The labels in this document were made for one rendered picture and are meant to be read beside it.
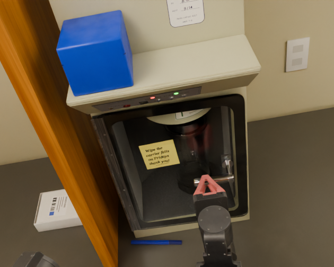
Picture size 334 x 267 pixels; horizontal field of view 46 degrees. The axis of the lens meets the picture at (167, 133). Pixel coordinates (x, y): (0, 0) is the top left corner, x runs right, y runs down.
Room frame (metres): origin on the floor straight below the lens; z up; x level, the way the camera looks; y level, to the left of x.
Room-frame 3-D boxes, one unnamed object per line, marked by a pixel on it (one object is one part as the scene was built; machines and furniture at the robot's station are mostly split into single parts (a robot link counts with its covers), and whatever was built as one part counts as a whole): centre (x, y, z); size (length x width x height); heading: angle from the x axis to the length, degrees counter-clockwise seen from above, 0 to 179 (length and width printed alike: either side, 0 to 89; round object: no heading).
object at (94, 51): (0.59, 0.08, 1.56); 0.10 x 0.10 x 0.09; 87
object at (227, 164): (0.59, -0.08, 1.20); 0.10 x 0.05 x 0.03; 85
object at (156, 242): (0.62, 0.09, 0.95); 0.14 x 0.01 x 0.01; 76
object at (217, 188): (0.54, -0.06, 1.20); 0.09 x 0.07 x 0.07; 177
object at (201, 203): (0.47, -0.06, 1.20); 0.07 x 0.07 x 0.10; 87
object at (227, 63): (0.59, -0.01, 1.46); 0.32 x 0.11 x 0.10; 87
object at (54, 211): (0.80, 0.35, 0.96); 0.16 x 0.12 x 0.04; 87
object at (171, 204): (0.63, -0.01, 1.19); 0.30 x 0.01 x 0.40; 85
